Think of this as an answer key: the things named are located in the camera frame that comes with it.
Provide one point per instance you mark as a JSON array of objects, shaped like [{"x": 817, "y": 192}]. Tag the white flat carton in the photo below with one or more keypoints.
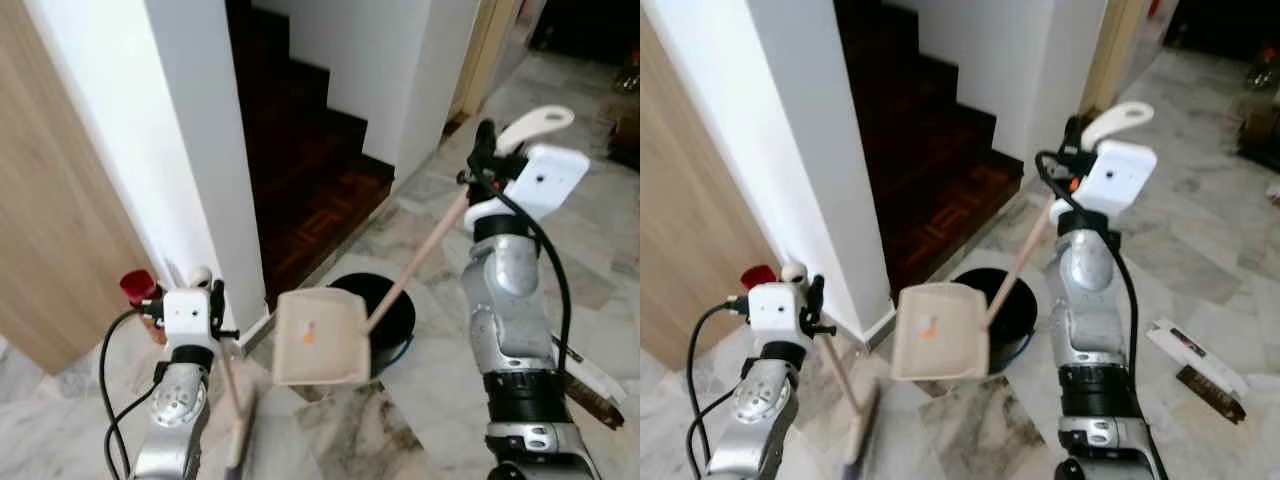
[
  {"x": 1195, "y": 348},
  {"x": 590, "y": 368}
]

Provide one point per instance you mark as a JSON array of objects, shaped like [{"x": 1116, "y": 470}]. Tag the wooden door frame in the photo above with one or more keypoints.
[
  {"x": 485, "y": 55},
  {"x": 1112, "y": 50}
]

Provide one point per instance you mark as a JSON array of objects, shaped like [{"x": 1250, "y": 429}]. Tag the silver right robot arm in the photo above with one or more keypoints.
[
  {"x": 510, "y": 300},
  {"x": 1090, "y": 300}
]

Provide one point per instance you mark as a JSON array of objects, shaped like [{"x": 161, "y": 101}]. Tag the black round bucket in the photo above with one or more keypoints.
[
  {"x": 1012, "y": 310},
  {"x": 392, "y": 310}
]

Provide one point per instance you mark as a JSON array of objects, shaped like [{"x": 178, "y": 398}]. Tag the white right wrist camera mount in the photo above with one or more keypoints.
[
  {"x": 545, "y": 180},
  {"x": 1118, "y": 178}
]

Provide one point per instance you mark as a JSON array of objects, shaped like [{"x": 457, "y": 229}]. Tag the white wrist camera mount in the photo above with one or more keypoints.
[
  {"x": 775, "y": 312},
  {"x": 1118, "y": 178},
  {"x": 186, "y": 315},
  {"x": 545, "y": 180}
]

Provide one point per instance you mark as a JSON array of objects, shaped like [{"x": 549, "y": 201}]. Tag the dark wooden staircase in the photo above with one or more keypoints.
[
  {"x": 300, "y": 160},
  {"x": 930, "y": 150}
]

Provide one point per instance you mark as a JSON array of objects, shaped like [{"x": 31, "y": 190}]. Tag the red capped spray can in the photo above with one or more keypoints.
[
  {"x": 757, "y": 276},
  {"x": 138, "y": 287}
]

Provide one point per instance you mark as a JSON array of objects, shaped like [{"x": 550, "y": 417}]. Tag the light wooden cabinet panel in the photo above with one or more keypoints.
[
  {"x": 55, "y": 190},
  {"x": 690, "y": 230}
]

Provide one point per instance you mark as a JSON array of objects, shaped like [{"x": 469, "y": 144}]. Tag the dark wooden furniture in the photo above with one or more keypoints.
[
  {"x": 1262, "y": 115},
  {"x": 625, "y": 120}
]

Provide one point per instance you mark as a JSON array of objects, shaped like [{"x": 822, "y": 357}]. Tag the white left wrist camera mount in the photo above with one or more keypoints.
[
  {"x": 186, "y": 315},
  {"x": 775, "y": 312}
]

